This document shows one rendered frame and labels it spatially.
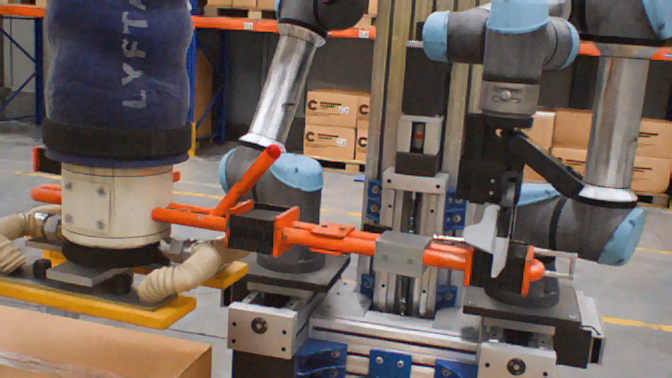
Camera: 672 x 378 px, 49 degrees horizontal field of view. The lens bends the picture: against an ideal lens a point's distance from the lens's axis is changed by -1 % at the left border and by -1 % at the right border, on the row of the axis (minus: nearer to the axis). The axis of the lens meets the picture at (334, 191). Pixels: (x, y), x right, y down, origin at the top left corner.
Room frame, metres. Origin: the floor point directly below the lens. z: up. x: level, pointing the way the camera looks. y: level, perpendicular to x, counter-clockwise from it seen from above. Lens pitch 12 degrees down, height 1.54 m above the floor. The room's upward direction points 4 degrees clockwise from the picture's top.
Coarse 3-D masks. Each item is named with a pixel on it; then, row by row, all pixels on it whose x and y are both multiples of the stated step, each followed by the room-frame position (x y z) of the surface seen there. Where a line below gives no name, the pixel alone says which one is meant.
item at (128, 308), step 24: (24, 264) 1.13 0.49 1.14; (48, 264) 1.08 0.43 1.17; (0, 288) 1.05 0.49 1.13; (24, 288) 1.04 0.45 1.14; (48, 288) 1.04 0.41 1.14; (72, 288) 1.04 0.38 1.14; (96, 288) 1.05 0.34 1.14; (120, 288) 1.03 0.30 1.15; (96, 312) 1.00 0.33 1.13; (120, 312) 0.99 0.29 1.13; (144, 312) 0.98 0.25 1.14; (168, 312) 0.99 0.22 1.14
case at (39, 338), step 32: (0, 320) 1.35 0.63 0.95; (32, 320) 1.36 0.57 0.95; (64, 320) 1.37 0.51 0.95; (0, 352) 1.21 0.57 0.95; (32, 352) 1.22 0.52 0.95; (64, 352) 1.23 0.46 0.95; (96, 352) 1.24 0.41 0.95; (128, 352) 1.25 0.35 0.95; (160, 352) 1.26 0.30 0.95; (192, 352) 1.27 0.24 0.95
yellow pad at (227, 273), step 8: (56, 256) 1.24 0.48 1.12; (224, 264) 1.21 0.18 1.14; (232, 264) 1.23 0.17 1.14; (240, 264) 1.23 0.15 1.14; (136, 272) 1.19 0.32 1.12; (144, 272) 1.19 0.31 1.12; (216, 272) 1.18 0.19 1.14; (224, 272) 1.18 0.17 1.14; (232, 272) 1.19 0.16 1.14; (240, 272) 1.21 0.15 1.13; (208, 280) 1.16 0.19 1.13; (216, 280) 1.15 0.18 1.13; (224, 280) 1.15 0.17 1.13; (232, 280) 1.18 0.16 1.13; (216, 288) 1.15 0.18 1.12; (224, 288) 1.15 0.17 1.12
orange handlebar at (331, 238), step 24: (48, 192) 1.16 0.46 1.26; (168, 216) 1.09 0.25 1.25; (192, 216) 1.08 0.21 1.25; (216, 216) 1.08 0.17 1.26; (288, 240) 1.04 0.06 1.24; (312, 240) 1.03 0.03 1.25; (336, 240) 1.02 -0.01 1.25; (360, 240) 1.01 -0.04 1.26; (432, 264) 0.98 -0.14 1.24; (456, 264) 0.97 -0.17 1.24
